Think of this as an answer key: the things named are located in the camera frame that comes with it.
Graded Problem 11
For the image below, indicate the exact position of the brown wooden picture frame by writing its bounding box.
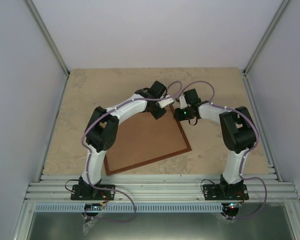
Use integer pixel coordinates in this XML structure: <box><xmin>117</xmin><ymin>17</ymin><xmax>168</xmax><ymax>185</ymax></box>
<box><xmin>103</xmin><ymin>103</ymin><xmax>192</xmax><ymax>177</ymax></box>

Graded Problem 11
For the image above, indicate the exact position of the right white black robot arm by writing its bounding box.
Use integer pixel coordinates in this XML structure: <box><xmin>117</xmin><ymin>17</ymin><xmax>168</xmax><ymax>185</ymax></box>
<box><xmin>174</xmin><ymin>89</ymin><xmax>259</xmax><ymax>201</ymax></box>

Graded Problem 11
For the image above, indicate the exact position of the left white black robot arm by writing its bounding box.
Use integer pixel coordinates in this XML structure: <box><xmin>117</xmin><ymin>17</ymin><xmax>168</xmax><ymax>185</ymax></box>
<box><xmin>71</xmin><ymin>81</ymin><xmax>173</xmax><ymax>200</ymax></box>

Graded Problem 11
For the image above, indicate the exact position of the brown fibreboard backing panel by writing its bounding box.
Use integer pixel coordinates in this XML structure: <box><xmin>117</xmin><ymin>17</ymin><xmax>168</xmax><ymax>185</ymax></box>
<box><xmin>107</xmin><ymin>106</ymin><xmax>188</xmax><ymax>173</ymax></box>

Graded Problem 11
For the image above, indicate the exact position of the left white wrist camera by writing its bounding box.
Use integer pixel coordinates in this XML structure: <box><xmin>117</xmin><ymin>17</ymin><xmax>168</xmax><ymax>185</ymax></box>
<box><xmin>158</xmin><ymin>98</ymin><xmax>174</xmax><ymax>109</ymax></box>

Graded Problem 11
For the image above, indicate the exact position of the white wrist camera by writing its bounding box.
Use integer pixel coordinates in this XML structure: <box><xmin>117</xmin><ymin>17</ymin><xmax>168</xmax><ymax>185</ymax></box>
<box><xmin>158</xmin><ymin>98</ymin><xmax>174</xmax><ymax>109</ymax></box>
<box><xmin>176</xmin><ymin>93</ymin><xmax>188</xmax><ymax>110</ymax></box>

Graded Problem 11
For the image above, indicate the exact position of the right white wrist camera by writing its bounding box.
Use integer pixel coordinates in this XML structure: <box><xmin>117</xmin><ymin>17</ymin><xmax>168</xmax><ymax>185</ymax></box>
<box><xmin>176</xmin><ymin>93</ymin><xmax>188</xmax><ymax>110</ymax></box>

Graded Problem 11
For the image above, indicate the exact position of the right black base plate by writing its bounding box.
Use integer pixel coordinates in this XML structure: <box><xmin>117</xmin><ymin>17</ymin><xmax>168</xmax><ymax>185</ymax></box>
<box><xmin>200</xmin><ymin>176</ymin><xmax>250</xmax><ymax>202</ymax></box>

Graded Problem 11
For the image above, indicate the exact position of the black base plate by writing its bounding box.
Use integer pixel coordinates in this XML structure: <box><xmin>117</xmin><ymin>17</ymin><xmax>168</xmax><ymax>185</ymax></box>
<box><xmin>70</xmin><ymin>184</ymin><xmax>116</xmax><ymax>201</ymax></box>
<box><xmin>200</xmin><ymin>176</ymin><xmax>250</xmax><ymax>202</ymax></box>

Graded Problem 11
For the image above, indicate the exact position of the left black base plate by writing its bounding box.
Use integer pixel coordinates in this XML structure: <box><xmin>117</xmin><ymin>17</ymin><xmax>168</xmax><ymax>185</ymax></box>
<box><xmin>70</xmin><ymin>184</ymin><xmax>116</xmax><ymax>201</ymax></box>

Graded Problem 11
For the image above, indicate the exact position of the right aluminium corner post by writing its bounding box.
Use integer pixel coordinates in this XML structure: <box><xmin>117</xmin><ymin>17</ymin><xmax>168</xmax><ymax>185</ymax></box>
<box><xmin>242</xmin><ymin>0</ymin><xmax>292</xmax><ymax>77</ymax></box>

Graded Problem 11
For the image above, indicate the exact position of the aluminium corner post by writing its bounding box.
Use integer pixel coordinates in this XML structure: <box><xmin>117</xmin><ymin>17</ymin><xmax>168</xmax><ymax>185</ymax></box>
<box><xmin>242</xmin><ymin>0</ymin><xmax>292</xmax><ymax>77</ymax></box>
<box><xmin>24</xmin><ymin>0</ymin><xmax>70</xmax><ymax>78</ymax></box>

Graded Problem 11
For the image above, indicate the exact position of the grey slotted cable duct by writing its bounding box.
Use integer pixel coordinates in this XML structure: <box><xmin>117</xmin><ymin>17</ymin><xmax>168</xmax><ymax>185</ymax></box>
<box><xmin>34</xmin><ymin>202</ymin><xmax>223</xmax><ymax>213</ymax></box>

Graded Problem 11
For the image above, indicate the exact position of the left aluminium corner post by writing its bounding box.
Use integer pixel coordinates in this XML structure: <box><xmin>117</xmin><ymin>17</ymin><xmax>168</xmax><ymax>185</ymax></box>
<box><xmin>24</xmin><ymin>0</ymin><xmax>70</xmax><ymax>78</ymax></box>

